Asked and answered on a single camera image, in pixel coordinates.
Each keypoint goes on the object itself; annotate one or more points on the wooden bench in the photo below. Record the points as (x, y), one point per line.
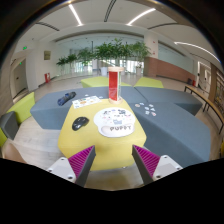
(208, 104)

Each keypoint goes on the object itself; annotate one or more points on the potted plant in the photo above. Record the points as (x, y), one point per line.
(139, 51)
(85, 56)
(104, 53)

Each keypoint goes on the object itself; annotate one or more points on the green ottoman far left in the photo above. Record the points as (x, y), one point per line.
(98, 81)

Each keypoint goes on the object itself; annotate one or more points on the red cylindrical container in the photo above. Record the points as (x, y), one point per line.
(115, 84)

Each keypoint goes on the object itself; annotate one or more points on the potted plant left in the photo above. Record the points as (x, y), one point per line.
(85, 56)

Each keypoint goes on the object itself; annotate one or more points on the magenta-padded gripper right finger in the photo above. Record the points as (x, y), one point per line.
(151, 166)

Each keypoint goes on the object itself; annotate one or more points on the black computer mouse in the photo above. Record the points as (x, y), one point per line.
(79, 123)

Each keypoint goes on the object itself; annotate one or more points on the red fire cabinet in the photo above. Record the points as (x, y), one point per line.
(47, 77)

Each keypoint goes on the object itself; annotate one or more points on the yellow hexagonal ottoman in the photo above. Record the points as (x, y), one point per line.
(111, 153)

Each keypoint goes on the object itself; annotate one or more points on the potted plant centre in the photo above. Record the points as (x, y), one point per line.
(104, 53)

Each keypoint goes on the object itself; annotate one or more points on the green ottoman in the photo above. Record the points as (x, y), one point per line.
(148, 82)
(98, 81)

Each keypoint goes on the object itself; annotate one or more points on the grey chair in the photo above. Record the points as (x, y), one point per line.
(9, 125)

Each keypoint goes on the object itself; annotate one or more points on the grey ottoman left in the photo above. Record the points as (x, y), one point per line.
(49, 115)

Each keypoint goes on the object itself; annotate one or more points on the green bench left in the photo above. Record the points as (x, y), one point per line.
(22, 112)

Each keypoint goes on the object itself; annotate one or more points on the potted plant right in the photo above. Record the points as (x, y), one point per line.
(139, 51)

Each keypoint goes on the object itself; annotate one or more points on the white sticker sheet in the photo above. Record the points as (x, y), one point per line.
(86, 101)

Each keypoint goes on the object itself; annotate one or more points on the grey ottoman right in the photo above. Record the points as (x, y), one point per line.
(174, 131)

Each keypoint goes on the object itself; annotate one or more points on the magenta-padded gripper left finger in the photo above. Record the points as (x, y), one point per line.
(76, 168)

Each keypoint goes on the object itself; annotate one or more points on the green ottoman far right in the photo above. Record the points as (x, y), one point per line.
(148, 82)

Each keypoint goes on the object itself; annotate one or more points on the white puppy mouse pad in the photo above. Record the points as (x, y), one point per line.
(115, 122)

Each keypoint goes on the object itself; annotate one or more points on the grey ottoman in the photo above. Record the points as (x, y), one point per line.
(174, 131)
(49, 115)

